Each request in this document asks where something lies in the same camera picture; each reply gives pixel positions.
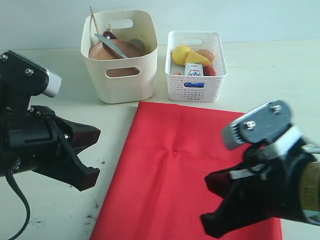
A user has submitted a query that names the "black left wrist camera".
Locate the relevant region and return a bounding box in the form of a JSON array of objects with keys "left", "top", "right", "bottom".
[{"left": 0, "top": 50, "right": 62, "bottom": 111}]

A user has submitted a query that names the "cream plastic bin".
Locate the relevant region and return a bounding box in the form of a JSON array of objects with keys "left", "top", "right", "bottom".
[{"left": 80, "top": 10, "right": 159, "bottom": 104}]

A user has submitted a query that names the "white perforated plastic basket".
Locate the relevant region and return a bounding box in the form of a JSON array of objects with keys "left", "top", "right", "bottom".
[{"left": 165, "top": 31, "right": 227, "bottom": 102}]

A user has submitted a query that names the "red sausage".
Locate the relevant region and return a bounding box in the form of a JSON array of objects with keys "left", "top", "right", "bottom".
[{"left": 203, "top": 65, "right": 216, "bottom": 77}]

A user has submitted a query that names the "yellow cheese wedge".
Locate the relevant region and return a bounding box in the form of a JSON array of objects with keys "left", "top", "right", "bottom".
[{"left": 184, "top": 50, "right": 212, "bottom": 66}]

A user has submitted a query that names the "small milk carton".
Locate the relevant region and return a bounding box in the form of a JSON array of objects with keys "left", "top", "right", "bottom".
[{"left": 184, "top": 63, "right": 205, "bottom": 88}]

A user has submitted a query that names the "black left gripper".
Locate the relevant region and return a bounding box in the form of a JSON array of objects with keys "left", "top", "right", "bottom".
[{"left": 0, "top": 103, "right": 101, "bottom": 191}]

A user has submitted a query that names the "silver table knife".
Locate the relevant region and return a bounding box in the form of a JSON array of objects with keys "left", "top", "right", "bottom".
[{"left": 94, "top": 33, "right": 128, "bottom": 59}]

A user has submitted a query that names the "brown egg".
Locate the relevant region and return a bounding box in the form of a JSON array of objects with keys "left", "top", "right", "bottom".
[{"left": 196, "top": 49, "right": 215, "bottom": 62}]

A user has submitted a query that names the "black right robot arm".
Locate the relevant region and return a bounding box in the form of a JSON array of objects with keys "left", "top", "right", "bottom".
[{"left": 200, "top": 148, "right": 320, "bottom": 238}]

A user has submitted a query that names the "brown wooden plate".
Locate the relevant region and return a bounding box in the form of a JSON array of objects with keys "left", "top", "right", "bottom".
[{"left": 89, "top": 39, "right": 144, "bottom": 78}]

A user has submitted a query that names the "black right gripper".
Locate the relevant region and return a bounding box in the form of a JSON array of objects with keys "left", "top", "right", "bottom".
[{"left": 200, "top": 147, "right": 318, "bottom": 238}]

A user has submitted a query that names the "pale green ceramic bowl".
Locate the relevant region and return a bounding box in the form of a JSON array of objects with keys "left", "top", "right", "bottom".
[{"left": 129, "top": 39, "right": 146, "bottom": 53}]

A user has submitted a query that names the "yellow lemon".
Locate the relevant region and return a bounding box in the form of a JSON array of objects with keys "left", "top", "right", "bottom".
[{"left": 171, "top": 45, "right": 191, "bottom": 66}]

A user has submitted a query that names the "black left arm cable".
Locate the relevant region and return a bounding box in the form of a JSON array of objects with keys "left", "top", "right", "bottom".
[{"left": 5, "top": 172, "right": 31, "bottom": 240}]

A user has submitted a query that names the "dark wooden spoon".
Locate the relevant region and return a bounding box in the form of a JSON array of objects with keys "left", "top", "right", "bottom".
[{"left": 103, "top": 31, "right": 117, "bottom": 40}]

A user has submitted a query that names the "red table cloth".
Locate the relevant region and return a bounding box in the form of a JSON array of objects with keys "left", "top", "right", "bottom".
[{"left": 89, "top": 101, "right": 283, "bottom": 240}]

